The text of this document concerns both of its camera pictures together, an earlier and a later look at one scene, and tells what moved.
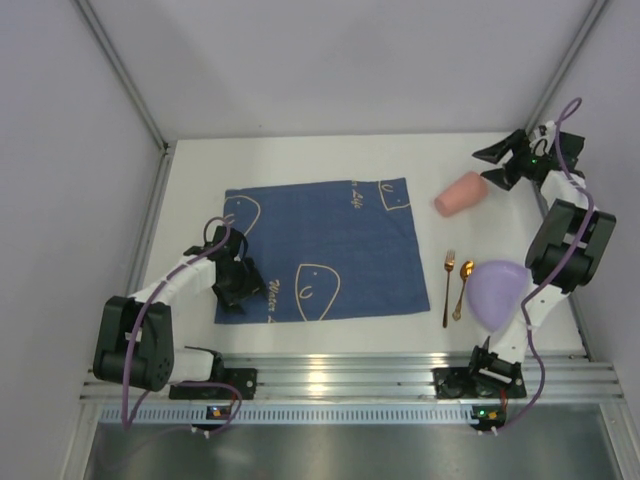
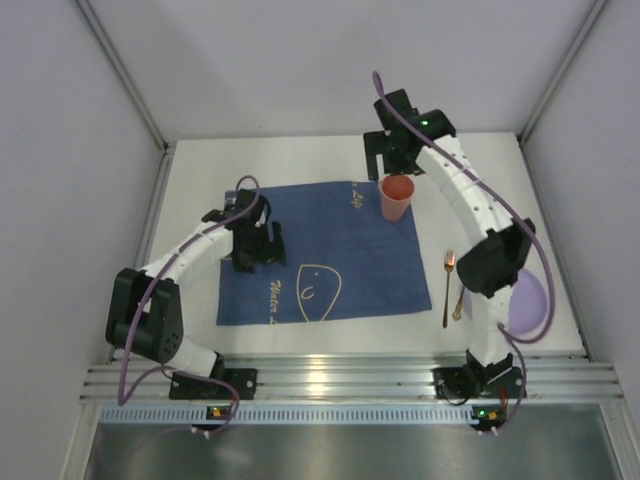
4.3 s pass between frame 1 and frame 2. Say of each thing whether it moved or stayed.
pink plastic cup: moved
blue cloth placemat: stayed
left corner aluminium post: stayed
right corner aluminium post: stayed
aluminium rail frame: stayed
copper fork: stayed
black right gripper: moved
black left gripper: moved
